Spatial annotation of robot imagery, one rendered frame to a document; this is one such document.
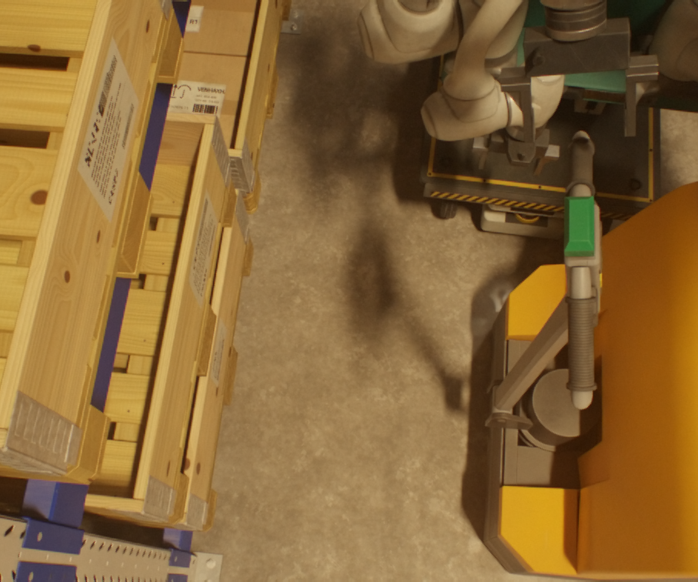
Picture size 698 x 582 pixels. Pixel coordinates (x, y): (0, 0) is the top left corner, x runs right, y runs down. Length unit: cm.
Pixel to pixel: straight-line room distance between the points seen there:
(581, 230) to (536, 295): 114
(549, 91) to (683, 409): 68
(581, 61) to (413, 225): 160
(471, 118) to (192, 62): 102
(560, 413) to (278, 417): 86
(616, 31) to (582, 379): 45
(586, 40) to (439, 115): 60
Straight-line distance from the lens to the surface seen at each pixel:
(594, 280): 115
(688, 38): 198
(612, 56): 109
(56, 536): 130
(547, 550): 206
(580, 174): 120
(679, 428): 169
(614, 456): 186
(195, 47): 241
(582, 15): 106
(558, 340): 146
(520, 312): 220
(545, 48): 108
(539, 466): 215
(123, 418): 170
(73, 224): 105
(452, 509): 239
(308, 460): 239
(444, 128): 163
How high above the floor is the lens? 236
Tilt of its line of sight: 69 degrees down
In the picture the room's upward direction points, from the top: 1 degrees counter-clockwise
